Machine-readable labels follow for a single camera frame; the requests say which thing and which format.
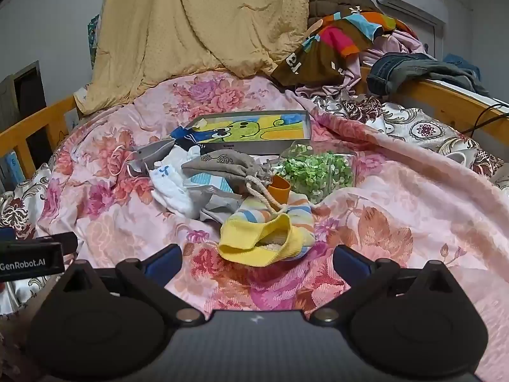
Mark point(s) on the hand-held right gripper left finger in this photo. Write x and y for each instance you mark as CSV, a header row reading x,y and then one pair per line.
x,y
163,264

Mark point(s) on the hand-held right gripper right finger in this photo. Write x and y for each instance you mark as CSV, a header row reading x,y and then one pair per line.
x,y
352,264

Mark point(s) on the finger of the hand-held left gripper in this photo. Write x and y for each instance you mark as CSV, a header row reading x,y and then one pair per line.
x,y
69,242

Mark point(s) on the white gauze towel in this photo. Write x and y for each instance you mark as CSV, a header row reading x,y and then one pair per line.
x,y
171,191

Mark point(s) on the striped sock with yellow cuff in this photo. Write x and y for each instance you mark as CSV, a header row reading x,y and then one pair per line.
x,y
254,242

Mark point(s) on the orange elastic band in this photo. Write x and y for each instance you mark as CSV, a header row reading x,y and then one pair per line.
x,y
278,189

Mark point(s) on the grey face mask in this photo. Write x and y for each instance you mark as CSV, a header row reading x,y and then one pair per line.
x,y
153,153

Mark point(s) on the blue yellow sock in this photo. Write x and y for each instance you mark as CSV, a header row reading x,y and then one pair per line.
x,y
181,132

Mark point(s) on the grey box with cartoon print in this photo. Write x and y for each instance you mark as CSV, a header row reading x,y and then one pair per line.
x,y
254,127

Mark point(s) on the pink floral blanket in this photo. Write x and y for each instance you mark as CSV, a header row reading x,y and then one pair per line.
x,y
397,207

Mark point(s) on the glass jar of green stars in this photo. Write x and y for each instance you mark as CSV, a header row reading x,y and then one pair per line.
x,y
318,175

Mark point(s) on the light blue packet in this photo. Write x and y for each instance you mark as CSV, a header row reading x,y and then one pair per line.
x,y
10,165

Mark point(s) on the white red brocade bedsheet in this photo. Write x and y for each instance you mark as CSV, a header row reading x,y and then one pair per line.
x,y
429,131

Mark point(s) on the blue jeans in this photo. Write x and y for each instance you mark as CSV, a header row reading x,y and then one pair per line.
x,y
387,73

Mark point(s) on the brown colourful striped garment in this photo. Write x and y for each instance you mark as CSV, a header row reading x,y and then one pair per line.
x,y
318,59

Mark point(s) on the dark grey garment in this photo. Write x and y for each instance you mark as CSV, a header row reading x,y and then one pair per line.
x,y
457,73

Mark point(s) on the pale pink garment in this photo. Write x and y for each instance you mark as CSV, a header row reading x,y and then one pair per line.
x,y
393,43

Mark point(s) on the blue cloth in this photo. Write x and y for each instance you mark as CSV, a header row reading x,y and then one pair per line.
x,y
463,61

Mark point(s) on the beige yellow quilt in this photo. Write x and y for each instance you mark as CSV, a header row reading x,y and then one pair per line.
x,y
191,28

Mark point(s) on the wooden bed frame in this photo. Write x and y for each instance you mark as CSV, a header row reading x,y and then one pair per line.
x,y
445,103

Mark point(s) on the teal wall poster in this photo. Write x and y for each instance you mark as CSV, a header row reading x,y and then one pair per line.
x,y
93,39

